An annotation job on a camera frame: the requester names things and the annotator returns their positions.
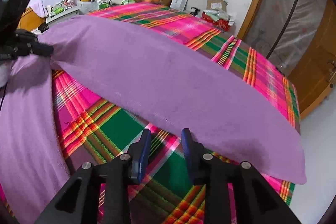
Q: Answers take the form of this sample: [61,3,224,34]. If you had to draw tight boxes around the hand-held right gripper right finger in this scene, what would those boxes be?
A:
[182,128,301,224]

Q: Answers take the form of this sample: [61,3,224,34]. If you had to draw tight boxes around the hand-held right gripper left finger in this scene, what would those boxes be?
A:
[34,129,152,224]

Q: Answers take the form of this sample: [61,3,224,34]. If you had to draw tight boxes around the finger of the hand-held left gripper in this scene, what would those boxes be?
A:
[31,41,54,57]

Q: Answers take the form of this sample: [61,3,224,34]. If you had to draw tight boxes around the purple fleece cloth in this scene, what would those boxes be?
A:
[0,15,307,224]

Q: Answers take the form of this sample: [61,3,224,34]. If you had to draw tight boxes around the orange wooden headboard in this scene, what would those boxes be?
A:
[17,7,47,32]

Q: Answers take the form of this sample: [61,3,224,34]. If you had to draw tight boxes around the lilac towel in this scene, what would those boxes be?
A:
[28,0,48,18]

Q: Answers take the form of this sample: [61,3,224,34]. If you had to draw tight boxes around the white drawer cabinet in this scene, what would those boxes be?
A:
[46,5,81,24]

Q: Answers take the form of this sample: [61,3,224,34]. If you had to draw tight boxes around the pink green plaid bed sheet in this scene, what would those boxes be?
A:
[51,2,301,224]

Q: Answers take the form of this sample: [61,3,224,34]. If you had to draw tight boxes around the red box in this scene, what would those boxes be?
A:
[202,10,235,32]

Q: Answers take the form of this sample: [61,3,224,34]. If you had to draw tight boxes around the white box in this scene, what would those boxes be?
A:
[170,0,188,10]

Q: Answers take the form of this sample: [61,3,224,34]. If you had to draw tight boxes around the cardboard box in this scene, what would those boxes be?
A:
[206,0,228,12]

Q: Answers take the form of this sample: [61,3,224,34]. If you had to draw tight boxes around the wooden door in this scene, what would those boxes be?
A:
[288,0,336,120]

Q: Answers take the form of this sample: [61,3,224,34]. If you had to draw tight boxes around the plastic-covered doorway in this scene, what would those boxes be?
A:
[238,0,329,78]

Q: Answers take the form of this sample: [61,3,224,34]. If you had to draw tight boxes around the metal door handle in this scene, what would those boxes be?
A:
[327,60,336,88]

